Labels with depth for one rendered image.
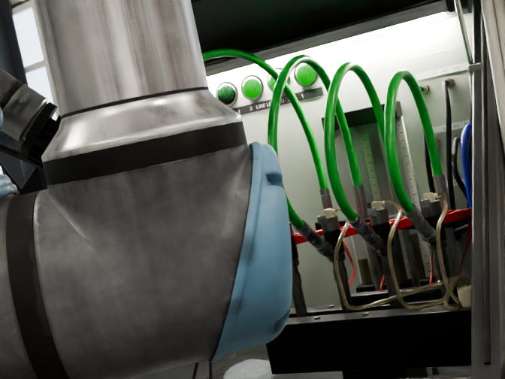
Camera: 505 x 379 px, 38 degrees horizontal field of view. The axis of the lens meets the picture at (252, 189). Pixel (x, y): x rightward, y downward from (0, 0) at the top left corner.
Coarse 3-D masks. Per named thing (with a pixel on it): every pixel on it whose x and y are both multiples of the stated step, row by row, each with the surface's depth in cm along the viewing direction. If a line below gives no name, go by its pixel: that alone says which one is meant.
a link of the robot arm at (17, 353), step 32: (0, 192) 40; (0, 224) 38; (32, 224) 38; (0, 256) 37; (32, 256) 37; (0, 288) 36; (32, 288) 36; (0, 320) 36; (32, 320) 36; (0, 352) 36; (32, 352) 37
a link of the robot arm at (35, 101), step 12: (24, 84) 105; (12, 96) 102; (24, 96) 103; (36, 96) 104; (12, 108) 102; (24, 108) 102; (36, 108) 103; (12, 120) 102; (24, 120) 102; (12, 132) 104; (24, 132) 104
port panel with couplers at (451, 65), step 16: (464, 48) 127; (416, 64) 131; (432, 64) 130; (448, 64) 129; (464, 64) 127; (416, 80) 131; (432, 80) 130; (448, 80) 126; (464, 80) 128; (432, 96) 131; (464, 96) 128; (416, 112) 132; (432, 112) 131; (464, 112) 128; (432, 176) 133; (448, 192) 132; (464, 208) 131
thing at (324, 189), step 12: (228, 48) 123; (204, 60) 119; (252, 60) 126; (264, 60) 127; (276, 72) 128; (288, 84) 130; (288, 96) 131; (300, 108) 131; (300, 120) 132; (312, 132) 133; (312, 144) 133; (324, 180) 134; (324, 192) 134
